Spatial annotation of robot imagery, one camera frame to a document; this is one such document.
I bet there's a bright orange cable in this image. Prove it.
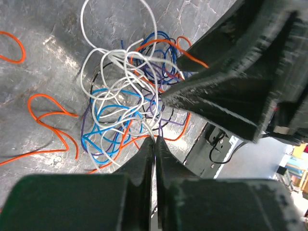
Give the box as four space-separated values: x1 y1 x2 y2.
0 30 210 174

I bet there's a light blue cable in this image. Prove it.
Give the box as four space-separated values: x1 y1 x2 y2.
81 88 145 164

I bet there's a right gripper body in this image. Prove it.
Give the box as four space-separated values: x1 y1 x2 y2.
262 49 308 144

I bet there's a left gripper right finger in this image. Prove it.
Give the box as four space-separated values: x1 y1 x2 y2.
155 137 303 231

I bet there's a dark blue cable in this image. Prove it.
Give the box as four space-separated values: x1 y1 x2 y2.
120 31 193 85

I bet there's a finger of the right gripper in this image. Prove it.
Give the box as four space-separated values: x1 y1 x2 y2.
162 66 284 142
177 0 308 79

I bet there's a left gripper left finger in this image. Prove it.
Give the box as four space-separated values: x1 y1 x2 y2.
0 138 154 231

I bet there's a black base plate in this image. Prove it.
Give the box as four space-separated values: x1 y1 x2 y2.
183 123 246 179

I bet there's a purple thin cable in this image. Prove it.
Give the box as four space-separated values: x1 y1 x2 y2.
80 60 191 157

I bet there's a white cable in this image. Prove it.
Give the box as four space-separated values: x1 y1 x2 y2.
79 0 186 173

